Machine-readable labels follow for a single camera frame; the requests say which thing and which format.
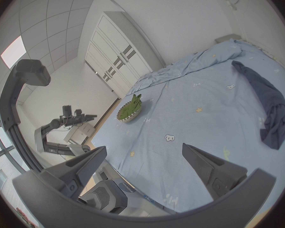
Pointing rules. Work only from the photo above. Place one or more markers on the grey bedside table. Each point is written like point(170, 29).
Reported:
point(228, 38)

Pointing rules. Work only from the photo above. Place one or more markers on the round woven basket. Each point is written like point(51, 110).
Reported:
point(128, 120)

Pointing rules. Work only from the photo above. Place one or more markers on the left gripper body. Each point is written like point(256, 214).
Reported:
point(78, 119)

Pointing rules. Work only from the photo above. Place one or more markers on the dark blue garment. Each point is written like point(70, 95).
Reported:
point(270, 96)

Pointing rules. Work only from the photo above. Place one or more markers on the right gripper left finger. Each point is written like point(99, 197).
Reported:
point(71, 174)

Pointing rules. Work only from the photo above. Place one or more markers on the bed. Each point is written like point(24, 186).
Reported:
point(180, 127)

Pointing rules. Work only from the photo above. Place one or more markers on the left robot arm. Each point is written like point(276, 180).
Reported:
point(54, 123)

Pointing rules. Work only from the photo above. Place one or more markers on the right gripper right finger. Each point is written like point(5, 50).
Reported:
point(216, 172)

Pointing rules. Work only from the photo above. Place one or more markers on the green shorts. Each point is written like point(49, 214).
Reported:
point(130, 108)

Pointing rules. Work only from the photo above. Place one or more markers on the pale blue quilt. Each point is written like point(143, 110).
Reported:
point(192, 60)

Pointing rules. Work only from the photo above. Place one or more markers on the window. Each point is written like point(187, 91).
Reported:
point(4, 174)

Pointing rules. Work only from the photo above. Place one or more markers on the white chest of drawers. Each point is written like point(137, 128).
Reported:
point(84, 130)

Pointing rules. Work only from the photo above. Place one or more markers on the white wardrobe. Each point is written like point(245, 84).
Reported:
point(109, 46)

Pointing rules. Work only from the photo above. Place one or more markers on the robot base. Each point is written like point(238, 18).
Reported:
point(104, 193)

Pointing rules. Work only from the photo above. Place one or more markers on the square ceiling light panel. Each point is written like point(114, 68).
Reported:
point(13, 52)

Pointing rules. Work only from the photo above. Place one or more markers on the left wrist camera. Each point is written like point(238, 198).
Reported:
point(78, 111)

